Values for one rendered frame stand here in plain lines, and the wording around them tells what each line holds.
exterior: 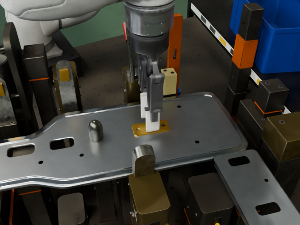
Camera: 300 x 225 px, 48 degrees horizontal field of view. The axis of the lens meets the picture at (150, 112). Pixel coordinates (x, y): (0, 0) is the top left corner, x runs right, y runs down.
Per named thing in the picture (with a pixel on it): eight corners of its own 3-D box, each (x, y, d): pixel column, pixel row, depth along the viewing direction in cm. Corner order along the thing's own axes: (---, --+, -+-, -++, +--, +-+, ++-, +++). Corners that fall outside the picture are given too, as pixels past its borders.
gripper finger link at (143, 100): (140, 94, 74) (140, 92, 75) (141, 118, 79) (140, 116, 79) (154, 92, 75) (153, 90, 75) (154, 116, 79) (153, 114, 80)
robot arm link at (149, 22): (128, 10, 55) (130, 43, 58) (182, 5, 56) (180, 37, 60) (118, -9, 61) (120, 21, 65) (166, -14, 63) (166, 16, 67)
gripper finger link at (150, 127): (159, 103, 72) (160, 106, 71) (158, 128, 76) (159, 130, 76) (145, 106, 71) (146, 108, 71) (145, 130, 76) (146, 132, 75)
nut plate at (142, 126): (134, 136, 76) (134, 132, 76) (131, 125, 79) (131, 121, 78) (170, 130, 78) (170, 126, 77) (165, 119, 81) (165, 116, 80)
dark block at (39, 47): (54, 175, 106) (22, 58, 79) (53, 159, 111) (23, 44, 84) (70, 172, 107) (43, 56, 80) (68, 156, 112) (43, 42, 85)
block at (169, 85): (160, 172, 107) (164, 76, 83) (158, 164, 109) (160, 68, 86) (171, 170, 107) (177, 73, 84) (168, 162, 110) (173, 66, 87)
